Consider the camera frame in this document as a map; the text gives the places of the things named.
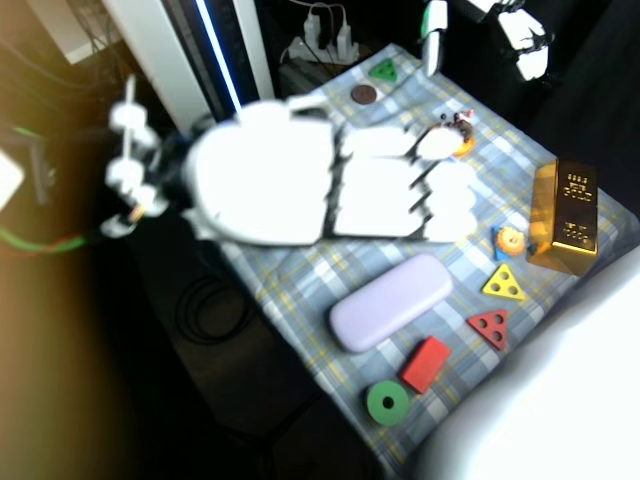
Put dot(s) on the white plug adapter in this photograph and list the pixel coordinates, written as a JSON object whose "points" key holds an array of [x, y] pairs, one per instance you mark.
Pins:
{"points": [[344, 40], [312, 30]]}

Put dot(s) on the white robot body shell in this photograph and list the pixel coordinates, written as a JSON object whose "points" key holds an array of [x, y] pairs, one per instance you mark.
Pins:
{"points": [[550, 400]]}

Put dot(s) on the round orange biscuit toy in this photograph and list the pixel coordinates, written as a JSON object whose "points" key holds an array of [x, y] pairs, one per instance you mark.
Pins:
{"points": [[512, 242]]}

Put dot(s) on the small blue flat block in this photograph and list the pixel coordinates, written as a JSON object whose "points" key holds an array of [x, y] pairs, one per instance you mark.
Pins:
{"points": [[496, 245]]}

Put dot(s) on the white column with blue light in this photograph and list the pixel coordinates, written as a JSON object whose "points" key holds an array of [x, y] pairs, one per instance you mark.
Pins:
{"points": [[160, 60]]}

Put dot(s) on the gold bar toy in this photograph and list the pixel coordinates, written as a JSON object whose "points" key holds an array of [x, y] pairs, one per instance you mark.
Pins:
{"points": [[575, 210]]}

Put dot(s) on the brown disc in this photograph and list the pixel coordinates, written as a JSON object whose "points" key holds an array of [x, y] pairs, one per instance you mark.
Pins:
{"points": [[363, 94]]}

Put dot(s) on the red triangle block with holes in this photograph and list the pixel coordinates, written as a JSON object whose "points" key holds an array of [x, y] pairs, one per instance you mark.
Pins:
{"points": [[490, 327]]}

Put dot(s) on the green triangle block with holes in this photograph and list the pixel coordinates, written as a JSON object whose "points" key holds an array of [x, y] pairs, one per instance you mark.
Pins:
{"points": [[384, 74]]}

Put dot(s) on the blue plaid tablecloth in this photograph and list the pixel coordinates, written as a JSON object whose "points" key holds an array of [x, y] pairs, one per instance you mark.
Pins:
{"points": [[300, 272]]}

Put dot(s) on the lilac glasses case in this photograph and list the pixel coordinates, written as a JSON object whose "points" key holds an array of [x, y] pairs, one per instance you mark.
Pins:
{"points": [[390, 302]]}

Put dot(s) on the white power strip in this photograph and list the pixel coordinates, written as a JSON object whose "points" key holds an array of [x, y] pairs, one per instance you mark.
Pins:
{"points": [[305, 52]]}

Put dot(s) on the red rectangular block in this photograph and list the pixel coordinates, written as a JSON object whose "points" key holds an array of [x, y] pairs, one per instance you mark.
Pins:
{"points": [[425, 362]]}

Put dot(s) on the yellow triangle block with holes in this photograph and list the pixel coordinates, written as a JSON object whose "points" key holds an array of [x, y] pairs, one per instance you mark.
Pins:
{"points": [[504, 282]]}

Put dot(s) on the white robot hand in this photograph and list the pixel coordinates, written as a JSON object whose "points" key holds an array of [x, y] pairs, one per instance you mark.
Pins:
{"points": [[270, 175], [522, 27]]}

